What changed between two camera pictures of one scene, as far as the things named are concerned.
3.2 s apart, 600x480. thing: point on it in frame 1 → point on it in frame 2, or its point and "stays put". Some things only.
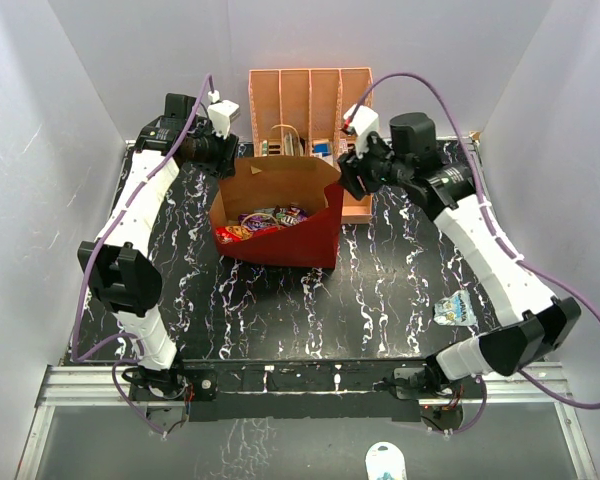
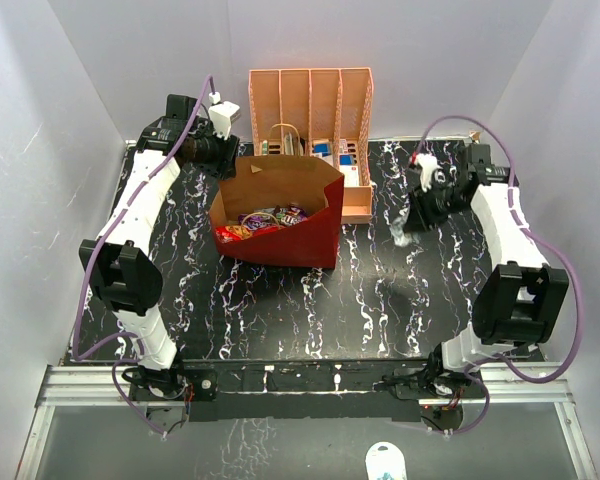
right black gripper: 355,175 → 421,217
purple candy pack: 291,215 stays put
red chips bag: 232,233 stays put
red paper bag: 279,209 stays put
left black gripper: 222,165 stays put
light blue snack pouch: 456,310 → 397,229
